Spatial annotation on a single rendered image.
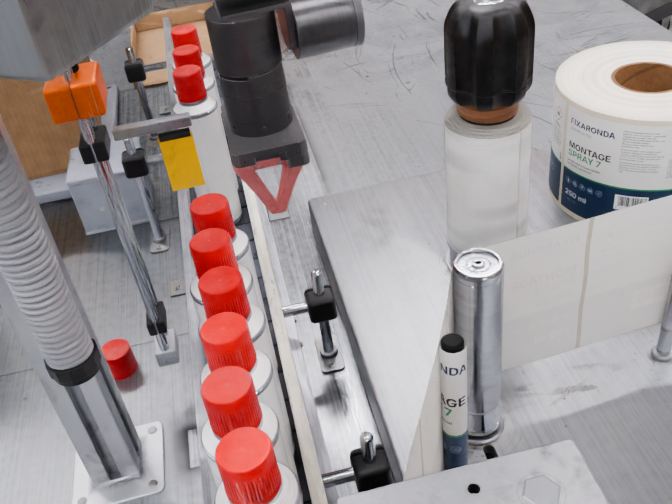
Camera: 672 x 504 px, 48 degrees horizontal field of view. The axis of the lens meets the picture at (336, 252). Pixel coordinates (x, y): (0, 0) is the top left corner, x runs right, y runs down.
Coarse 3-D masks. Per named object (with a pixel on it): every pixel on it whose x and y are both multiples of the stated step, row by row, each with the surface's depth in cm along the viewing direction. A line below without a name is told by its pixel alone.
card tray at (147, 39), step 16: (160, 16) 167; (176, 16) 167; (192, 16) 168; (144, 32) 167; (160, 32) 166; (144, 48) 160; (160, 48) 159; (208, 48) 156; (144, 64) 153; (160, 80) 146
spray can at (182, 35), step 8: (176, 32) 95; (184, 32) 95; (192, 32) 95; (176, 40) 95; (184, 40) 95; (192, 40) 95; (200, 48) 97; (208, 56) 99; (208, 64) 98; (208, 72) 98; (216, 88) 100
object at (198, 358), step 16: (192, 224) 85; (192, 272) 76; (192, 304) 72; (192, 320) 70; (192, 336) 69; (192, 352) 67; (192, 368) 65; (208, 464) 57; (208, 480) 56; (208, 496) 55
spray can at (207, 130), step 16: (176, 80) 85; (192, 80) 85; (192, 96) 86; (208, 96) 88; (176, 112) 87; (192, 112) 86; (208, 112) 87; (192, 128) 87; (208, 128) 88; (208, 144) 89; (224, 144) 91; (208, 160) 90; (224, 160) 91; (208, 176) 91; (224, 176) 92; (208, 192) 93; (224, 192) 93; (240, 208) 97
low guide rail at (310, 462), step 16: (256, 208) 92; (256, 224) 90; (256, 240) 87; (272, 272) 82; (272, 288) 80; (272, 304) 78; (272, 320) 76; (288, 352) 72; (288, 368) 71; (288, 384) 69; (304, 416) 66; (304, 432) 64; (304, 448) 63; (304, 464) 62; (320, 480) 60; (320, 496) 59
